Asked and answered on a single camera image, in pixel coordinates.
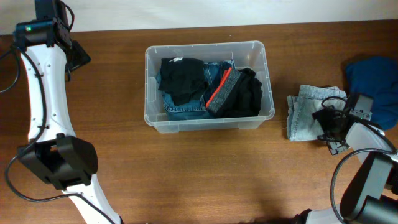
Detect black shorts red grey waistband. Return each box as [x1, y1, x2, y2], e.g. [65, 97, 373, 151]
[206, 67, 262, 118]

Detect light blue denim jeans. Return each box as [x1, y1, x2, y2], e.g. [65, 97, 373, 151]
[287, 85, 347, 141]

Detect navy blue folded garment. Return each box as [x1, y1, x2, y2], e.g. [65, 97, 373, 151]
[344, 57, 397, 130]

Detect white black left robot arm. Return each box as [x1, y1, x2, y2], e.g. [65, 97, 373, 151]
[13, 0, 123, 223]

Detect black Nike t-shirt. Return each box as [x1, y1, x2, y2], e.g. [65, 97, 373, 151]
[159, 57, 208, 106]

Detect clear plastic storage bin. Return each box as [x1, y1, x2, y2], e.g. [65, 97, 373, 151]
[144, 40, 275, 134]

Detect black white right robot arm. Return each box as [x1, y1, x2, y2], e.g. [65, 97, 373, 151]
[292, 95, 397, 224]

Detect dark blue denim jeans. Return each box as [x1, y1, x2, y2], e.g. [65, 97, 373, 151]
[160, 59, 235, 121]

